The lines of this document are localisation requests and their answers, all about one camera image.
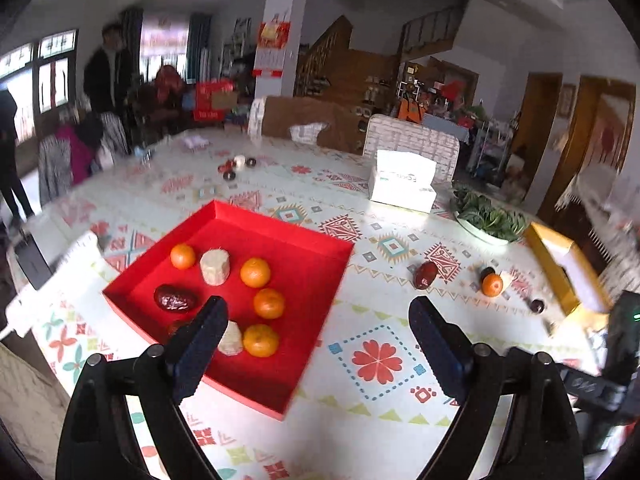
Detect orange tangerine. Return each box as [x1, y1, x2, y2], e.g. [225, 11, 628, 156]
[242, 324, 280, 358]
[480, 273, 504, 298]

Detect dark red jujube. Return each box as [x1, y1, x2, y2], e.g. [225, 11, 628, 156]
[413, 260, 439, 289]

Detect beige sugarcane chunk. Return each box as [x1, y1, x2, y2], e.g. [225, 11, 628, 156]
[200, 248, 231, 286]

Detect sugarcane chunk in tray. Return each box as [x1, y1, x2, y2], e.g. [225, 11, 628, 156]
[217, 321, 244, 356]

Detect jujube in tray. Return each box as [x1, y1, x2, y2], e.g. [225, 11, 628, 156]
[153, 284, 198, 312]

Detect small dark round fruit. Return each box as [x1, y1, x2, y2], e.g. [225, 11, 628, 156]
[529, 299, 546, 314]

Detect pale sugarcane piece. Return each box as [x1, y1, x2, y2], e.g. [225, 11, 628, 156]
[499, 271, 513, 290]

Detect dark plum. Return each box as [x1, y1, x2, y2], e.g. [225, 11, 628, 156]
[480, 266, 496, 284]

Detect yellow cardboard box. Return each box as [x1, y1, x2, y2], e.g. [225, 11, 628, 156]
[524, 222, 613, 316]

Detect patterned tablecloth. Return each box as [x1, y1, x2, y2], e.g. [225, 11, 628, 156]
[28, 130, 598, 479]

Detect tangerine in tray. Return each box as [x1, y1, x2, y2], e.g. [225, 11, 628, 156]
[240, 258, 271, 288]

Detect white plate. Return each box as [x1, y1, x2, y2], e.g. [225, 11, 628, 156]
[454, 208, 513, 246]

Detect white power strip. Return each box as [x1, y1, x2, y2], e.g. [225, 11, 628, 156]
[1, 231, 102, 339]

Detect red tray box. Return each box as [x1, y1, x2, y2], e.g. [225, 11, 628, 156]
[103, 200, 354, 420]

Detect green leafy vegetables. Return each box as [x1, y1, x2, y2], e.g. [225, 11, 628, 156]
[454, 186, 528, 242]

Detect white tissue box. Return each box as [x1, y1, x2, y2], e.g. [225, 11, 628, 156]
[368, 150, 436, 214]

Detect white patterned chair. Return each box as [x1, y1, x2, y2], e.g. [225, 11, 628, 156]
[362, 114, 460, 184]

